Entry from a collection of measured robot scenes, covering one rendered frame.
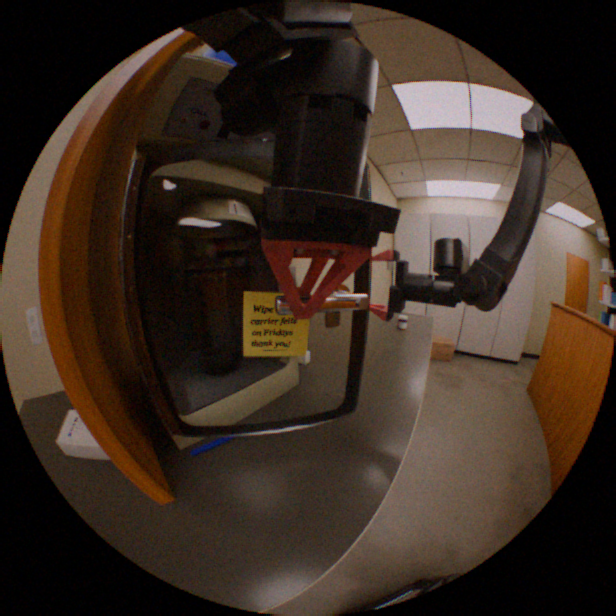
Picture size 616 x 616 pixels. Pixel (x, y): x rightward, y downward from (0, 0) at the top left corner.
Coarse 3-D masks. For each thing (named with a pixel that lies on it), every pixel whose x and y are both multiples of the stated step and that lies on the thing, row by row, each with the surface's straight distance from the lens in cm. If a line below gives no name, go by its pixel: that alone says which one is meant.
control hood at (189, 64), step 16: (176, 64) 31; (192, 64) 31; (208, 64) 31; (224, 64) 31; (176, 80) 30; (208, 80) 30; (160, 96) 30; (176, 96) 30; (160, 112) 30; (144, 128) 30; (160, 128) 30; (144, 144) 31; (160, 144) 31; (176, 144) 30
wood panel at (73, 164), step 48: (192, 48) 102; (144, 96) 54; (96, 144) 28; (48, 192) 23; (96, 192) 33; (48, 240) 21; (96, 240) 36; (48, 288) 20; (96, 288) 34; (48, 336) 21; (96, 336) 29; (96, 384) 24; (96, 432) 24; (144, 432) 41; (144, 480) 30
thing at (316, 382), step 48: (192, 144) 26; (240, 144) 25; (144, 192) 26; (192, 192) 22; (240, 192) 21; (144, 240) 24; (192, 240) 21; (240, 240) 20; (144, 288) 24; (192, 288) 21; (240, 288) 20; (192, 336) 22; (240, 336) 21; (336, 336) 23; (192, 384) 26; (240, 384) 24; (288, 384) 24; (336, 384) 27; (192, 432) 33; (240, 432) 31
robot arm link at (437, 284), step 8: (440, 272) 38; (448, 272) 38; (456, 272) 38; (432, 280) 38; (440, 280) 36; (448, 280) 36; (432, 288) 36; (440, 288) 35; (448, 288) 35; (432, 296) 35; (440, 296) 35; (448, 296) 35; (432, 304) 37; (440, 304) 37; (448, 304) 36; (456, 304) 36
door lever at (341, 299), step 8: (336, 288) 21; (344, 288) 22; (280, 296) 15; (304, 296) 15; (336, 296) 16; (344, 296) 16; (352, 296) 17; (360, 296) 17; (280, 304) 15; (328, 304) 16; (336, 304) 16; (344, 304) 16; (352, 304) 17; (360, 304) 17; (368, 304) 18; (280, 312) 15; (288, 312) 15; (320, 312) 16
